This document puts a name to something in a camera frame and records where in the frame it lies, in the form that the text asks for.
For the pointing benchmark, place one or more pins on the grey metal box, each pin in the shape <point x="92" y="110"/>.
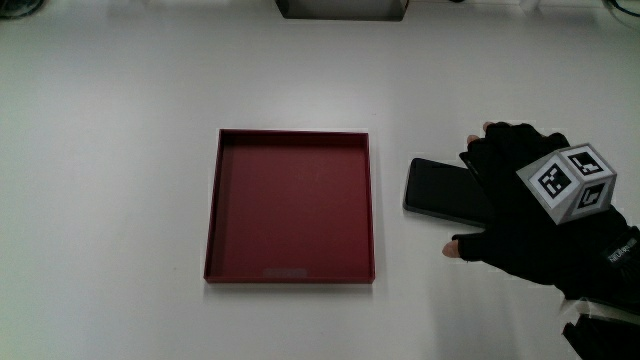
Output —
<point x="342" y="9"/>

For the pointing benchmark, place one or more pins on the white desk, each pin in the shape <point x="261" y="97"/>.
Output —
<point x="100" y="175"/>

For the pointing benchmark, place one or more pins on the person's right hand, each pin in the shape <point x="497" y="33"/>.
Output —
<point x="525" y="235"/>

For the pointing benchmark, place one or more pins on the black smartphone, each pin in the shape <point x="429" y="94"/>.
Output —
<point x="440" y="187"/>

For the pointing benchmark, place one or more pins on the red square tray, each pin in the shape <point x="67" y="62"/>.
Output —
<point x="292" y="210"/>

